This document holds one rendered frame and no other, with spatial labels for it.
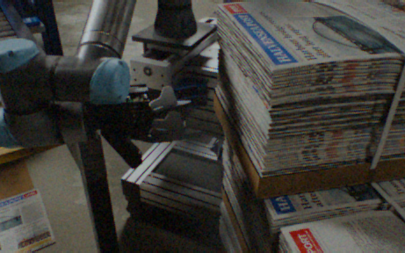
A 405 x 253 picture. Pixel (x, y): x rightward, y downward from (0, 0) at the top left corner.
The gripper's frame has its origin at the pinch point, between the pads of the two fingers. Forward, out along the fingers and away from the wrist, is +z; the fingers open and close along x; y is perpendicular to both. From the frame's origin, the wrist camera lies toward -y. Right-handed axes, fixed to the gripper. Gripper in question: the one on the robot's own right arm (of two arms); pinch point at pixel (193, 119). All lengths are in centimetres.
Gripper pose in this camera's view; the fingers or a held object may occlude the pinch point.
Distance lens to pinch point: 74.2
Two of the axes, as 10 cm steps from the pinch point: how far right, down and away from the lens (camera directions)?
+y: 0.0, -8.4, -5.4
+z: 9.8, -1.0, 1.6
